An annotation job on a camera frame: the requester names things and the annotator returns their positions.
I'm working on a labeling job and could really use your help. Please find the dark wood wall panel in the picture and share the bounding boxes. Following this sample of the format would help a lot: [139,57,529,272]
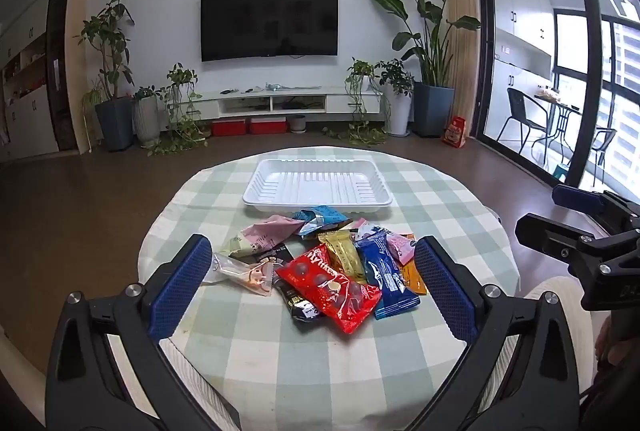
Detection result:
[46,0,91,154]

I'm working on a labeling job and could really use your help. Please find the red paper bag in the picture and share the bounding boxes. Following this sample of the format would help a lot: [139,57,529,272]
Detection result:
[441,116,468,147]

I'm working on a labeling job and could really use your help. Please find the black wall television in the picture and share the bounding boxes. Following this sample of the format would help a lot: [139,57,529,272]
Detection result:
[200,0,339,62]

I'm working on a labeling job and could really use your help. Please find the black snack packet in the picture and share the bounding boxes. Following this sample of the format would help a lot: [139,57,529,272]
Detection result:
[247,243,326,323]

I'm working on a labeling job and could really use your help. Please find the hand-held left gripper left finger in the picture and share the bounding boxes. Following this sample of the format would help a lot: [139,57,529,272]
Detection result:
[45,233,241,431]

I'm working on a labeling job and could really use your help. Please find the red snack packet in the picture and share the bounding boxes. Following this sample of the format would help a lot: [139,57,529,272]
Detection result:
[275,243,383,334]

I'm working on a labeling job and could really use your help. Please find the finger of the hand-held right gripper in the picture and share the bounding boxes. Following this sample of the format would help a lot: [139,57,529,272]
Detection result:
[515,214,596,263]
[552,184,640,233]

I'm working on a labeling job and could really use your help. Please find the white balcony cabinets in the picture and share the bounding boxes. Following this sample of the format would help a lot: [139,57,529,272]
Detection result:
[492,0,556,132]

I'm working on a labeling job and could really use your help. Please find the black sliding door frame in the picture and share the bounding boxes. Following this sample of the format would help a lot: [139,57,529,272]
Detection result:
[472,0,640,202]

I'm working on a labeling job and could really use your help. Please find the tall plant in blue-grey pot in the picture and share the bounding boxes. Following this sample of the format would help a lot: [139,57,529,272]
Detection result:
[75,0,136,152]

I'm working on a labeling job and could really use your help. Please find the plant in white ribbed pot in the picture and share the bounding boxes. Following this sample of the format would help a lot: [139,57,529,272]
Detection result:
[132,85,161,147]

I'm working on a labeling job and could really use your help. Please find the bushy plant in white pot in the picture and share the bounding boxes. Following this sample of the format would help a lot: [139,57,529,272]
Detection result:
[375,58,415,137]

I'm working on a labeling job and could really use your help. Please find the black balcony table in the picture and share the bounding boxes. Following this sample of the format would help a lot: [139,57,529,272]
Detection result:
[532,91,581,162]

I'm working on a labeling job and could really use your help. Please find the beige curtain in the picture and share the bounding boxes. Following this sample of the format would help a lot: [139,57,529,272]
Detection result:
[444,0,482,137]

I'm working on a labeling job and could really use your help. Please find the pink and cream snack packet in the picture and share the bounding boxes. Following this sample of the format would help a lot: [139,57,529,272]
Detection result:
[216,214,306,259]

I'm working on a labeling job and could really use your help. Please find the white plastic tray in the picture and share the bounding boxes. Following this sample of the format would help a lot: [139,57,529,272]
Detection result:
[242,158,394,212]

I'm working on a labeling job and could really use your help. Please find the dark blue snack packet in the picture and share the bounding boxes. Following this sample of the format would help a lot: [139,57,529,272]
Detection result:
[355,233,421,321]

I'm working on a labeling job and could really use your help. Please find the trailing vine plant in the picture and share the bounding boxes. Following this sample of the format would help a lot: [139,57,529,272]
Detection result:
[147,64,211,157]

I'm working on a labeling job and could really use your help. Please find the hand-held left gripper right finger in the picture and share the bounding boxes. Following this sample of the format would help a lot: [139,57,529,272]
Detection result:
[401,235,596,431]

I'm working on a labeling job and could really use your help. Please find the white television cabinet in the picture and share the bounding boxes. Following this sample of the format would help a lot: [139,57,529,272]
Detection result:
[187,84,383,117]

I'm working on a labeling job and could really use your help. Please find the red storage box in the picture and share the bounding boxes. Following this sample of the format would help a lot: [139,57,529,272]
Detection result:
[211,118,248,137]
[250,116,288,135]

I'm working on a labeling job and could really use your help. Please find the light blue snack packet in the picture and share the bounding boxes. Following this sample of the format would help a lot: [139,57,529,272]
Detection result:
[291,205,351,239]

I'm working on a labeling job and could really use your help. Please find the clear packet with orange print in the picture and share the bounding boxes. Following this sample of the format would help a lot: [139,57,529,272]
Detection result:
[202,252,276,297]

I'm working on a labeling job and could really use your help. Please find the orange snack packet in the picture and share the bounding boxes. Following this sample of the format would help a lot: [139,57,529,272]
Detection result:
[400,261,428,296]

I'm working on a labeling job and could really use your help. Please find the black balcony chair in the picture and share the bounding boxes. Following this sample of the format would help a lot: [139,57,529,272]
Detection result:
[590,127,618,182]
[496,87,548,157]

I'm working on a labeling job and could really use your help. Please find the person's right hand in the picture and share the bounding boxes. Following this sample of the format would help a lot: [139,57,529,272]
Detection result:
[595,317,625,364]

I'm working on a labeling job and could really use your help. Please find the large-leaf plant in blue pot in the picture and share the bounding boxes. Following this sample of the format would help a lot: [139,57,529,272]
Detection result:
[368,0,482,138]

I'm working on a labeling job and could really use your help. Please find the gold snack packet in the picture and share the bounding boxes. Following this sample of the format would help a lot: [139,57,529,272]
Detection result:
[317,230,368,284]

